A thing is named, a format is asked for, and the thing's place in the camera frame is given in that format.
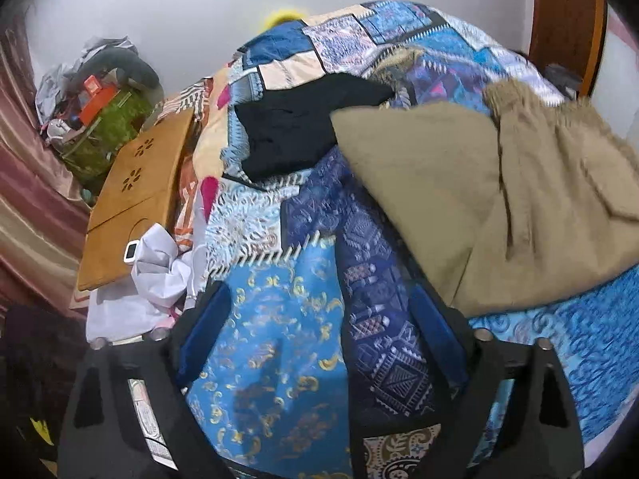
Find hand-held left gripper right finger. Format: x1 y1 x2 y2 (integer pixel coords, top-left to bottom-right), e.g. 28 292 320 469
407 293 586 479

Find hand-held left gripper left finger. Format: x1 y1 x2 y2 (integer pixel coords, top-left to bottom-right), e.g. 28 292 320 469
57 279 235 479

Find khaki pants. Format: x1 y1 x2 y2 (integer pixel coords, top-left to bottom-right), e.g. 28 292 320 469
329 79 639 317

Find white crumpled cloth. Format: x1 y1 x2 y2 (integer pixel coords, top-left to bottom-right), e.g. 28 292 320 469
86 223 208 342

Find blue patchwork blanket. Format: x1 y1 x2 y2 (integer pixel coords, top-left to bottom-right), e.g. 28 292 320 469
165 0 639 479

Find orange floral bedsheet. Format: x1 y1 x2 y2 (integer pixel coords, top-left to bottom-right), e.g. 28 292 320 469
172 77 235 255

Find wooden lap table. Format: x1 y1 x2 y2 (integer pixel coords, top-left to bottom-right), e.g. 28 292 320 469
76 106 196 293

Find dark cloth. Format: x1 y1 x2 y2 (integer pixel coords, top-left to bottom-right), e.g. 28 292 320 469
0 303 88 465

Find pink striped curtain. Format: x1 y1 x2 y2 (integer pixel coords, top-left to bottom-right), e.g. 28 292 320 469
0 10 91 320

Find green storage box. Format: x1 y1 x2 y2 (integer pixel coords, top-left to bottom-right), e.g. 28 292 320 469
60 87 155 185

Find black garment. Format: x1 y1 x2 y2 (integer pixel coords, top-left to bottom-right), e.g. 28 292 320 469
234 74 396 184

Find striped cloth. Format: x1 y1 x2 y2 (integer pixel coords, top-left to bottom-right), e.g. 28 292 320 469
162 80 213 121

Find orange box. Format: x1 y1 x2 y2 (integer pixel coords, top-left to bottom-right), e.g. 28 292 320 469
79 85 119 125

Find grey stuffed pillow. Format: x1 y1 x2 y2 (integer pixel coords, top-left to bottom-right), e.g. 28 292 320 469
85 47 161 91

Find grey cloth bundle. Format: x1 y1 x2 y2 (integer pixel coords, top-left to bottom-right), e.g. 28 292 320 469
543 62 584 97

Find pile of grey clothes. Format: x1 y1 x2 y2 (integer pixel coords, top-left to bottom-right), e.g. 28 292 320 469
35 35 138 125

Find yellow foam arch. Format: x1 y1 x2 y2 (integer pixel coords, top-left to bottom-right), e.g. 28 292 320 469
264 7 310 30

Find wooden door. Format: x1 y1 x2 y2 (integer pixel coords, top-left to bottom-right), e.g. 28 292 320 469
528 0 609 99

